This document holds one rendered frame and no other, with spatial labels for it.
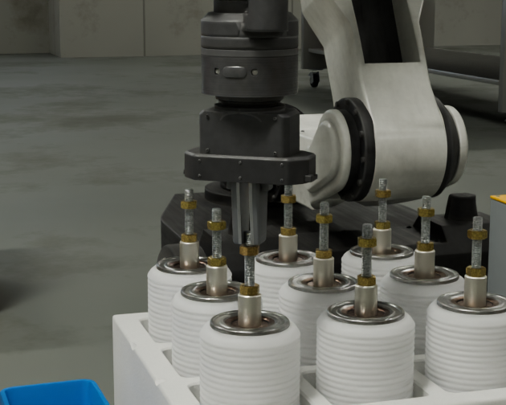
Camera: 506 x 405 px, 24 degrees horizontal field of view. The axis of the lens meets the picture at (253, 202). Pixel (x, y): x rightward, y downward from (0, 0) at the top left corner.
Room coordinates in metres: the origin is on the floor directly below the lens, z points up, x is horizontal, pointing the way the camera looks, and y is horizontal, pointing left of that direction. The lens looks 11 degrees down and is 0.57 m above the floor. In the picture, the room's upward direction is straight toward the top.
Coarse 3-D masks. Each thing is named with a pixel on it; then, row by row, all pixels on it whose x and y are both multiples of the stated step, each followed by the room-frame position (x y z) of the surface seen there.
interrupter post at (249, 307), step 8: (240, 296) 1.06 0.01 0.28; (248, 296) 1.06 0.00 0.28; (256, 296) 1.06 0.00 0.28; (240, 304) 1.06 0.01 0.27; (248, 304) 1.05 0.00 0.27; (256, 304) 1.06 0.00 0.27; (240, 312) 1.06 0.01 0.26; (248, 312) 1.05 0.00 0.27; (256, 312) 1.06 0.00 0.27; (240, 320) 1.06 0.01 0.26; (248, 320) 1.05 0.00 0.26; (256, 320) 1.06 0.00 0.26
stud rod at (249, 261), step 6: (246, 234) 1.06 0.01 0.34; (246, 240) 1.06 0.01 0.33; (246, 258) 1.06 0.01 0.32; (252, 258) 1.06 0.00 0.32; (246, 264) 1.06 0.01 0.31; (252, 264) 1.06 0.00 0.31; (246, 270) 1.06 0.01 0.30; (252, 270) 1.06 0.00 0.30; (246, 276) 1.06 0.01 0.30; (252, 276) 1.06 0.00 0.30; (246, 282) 1.06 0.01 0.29; (252, 282) 1.06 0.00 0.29
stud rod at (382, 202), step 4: (380, 180) 1.36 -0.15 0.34; (384, 180) 1.36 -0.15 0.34; (380, 184) 1.36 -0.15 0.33; (384, 184) 1.36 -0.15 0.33; (380, 188) 1.36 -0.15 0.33; (384, 188) 1.36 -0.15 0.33; (380, 200) 1.36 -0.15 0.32; (384, 200) 1.36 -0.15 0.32; (380, 204) 1.36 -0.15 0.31; (384, 204) 1.36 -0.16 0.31; (380, 208) 1.36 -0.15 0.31; (384, 208) 1.36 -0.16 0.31; (380, 212) 1.36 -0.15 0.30; (384, 212) 1.36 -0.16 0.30; (380, 216) 1.36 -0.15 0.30; (384, 216) 1.36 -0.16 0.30; (380, 220) 1.36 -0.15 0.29; (384, 220) 1.36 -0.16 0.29
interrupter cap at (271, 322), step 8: (224, 312) 1.09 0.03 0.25; (232, 312) 1.09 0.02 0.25; (264, 312) 1.10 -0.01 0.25; (272, 312) 1.09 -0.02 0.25; (216, 320) 1.07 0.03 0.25; (224, 320) 1.07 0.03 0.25; (232, 320) 1.07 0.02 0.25; (264, 320) 1.08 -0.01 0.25; (272, 320) 1.07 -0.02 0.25; (280, 320) 1.07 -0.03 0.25; (288, 320) 1.07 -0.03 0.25; (216, 328) 1.04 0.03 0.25; (224, 328) 1.04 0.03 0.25; (232, 328) 1.04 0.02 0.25; (240, 328) 1.04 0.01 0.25; (248, 328) 1.05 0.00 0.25; (256, 328) 1.05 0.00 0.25; (264, 328) 1.04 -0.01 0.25; (272, 328) 1.04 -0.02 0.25; (280, 328) 1.04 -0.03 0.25
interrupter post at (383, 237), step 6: (390, 228) 1.36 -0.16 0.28; (378, 234) 1.35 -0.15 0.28; (384, 234) 1.35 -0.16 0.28; (390, 234) 1.36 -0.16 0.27; (378, 240) 1.35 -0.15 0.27; (384, 240) 1.35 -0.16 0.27; (390, 240) 1.36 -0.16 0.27; (378, 246) 1.35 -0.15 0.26; (384, 246) 1.35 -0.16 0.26; (390, 246) 1.36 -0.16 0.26; (378, 252) 1.35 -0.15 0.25; (384, 252) 1.35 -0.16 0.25; (390, 252) 1.36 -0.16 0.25
